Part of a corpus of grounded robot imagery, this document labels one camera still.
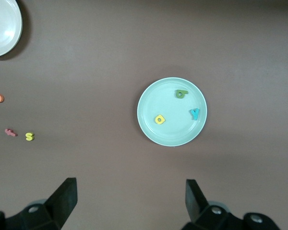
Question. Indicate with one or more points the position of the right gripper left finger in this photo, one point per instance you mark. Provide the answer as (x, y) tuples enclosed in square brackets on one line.
[(62, 206)]

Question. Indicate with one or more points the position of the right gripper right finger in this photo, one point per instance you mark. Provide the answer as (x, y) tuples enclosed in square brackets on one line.
[(196, 206)]

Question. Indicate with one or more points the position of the teal letter y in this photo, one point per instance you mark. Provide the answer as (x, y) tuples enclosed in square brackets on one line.
[(195, 116)]

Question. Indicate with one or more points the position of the yellow letter a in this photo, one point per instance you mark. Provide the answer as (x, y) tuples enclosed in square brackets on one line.
[(156, 122)]

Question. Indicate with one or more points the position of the green letter b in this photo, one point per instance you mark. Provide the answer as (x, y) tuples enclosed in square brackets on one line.
[(184, 91)]

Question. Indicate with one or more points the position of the yellow letter s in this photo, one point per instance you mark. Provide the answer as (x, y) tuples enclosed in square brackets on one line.
[(29, 136)]

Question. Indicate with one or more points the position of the green plate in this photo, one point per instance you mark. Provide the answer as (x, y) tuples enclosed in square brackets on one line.
[(172, 131)]

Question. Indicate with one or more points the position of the pink letter f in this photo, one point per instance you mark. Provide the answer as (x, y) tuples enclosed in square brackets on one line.
[(10, 132)]

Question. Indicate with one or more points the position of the beige plate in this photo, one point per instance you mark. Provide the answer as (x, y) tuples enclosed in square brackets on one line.
[(2, 28)]

